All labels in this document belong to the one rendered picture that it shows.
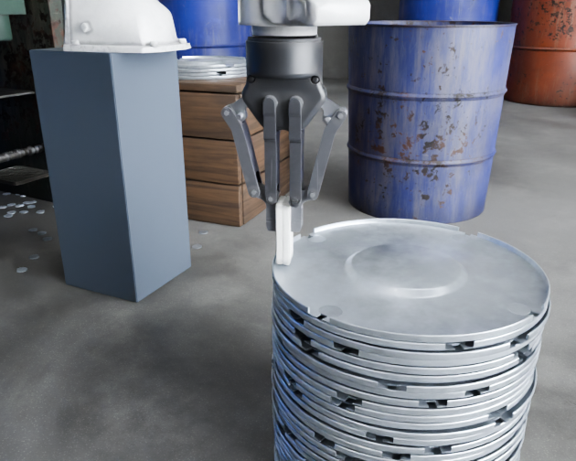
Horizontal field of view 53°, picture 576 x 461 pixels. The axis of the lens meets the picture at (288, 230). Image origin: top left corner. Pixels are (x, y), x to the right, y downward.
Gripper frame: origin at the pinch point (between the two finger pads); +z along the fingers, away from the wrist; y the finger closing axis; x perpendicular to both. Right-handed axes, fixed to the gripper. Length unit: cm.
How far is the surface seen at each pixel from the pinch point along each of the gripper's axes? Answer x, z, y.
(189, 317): -28.8, 29.2, 21.4
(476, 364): 13.1, 6.6, -19.1
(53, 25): -83, -18, 70
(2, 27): -76, -18, 79
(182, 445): 2.4, 29.2, 12.8
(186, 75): -82, -7, 36
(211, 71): -84, -8, 30
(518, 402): 7.7, 14.2, -24.9
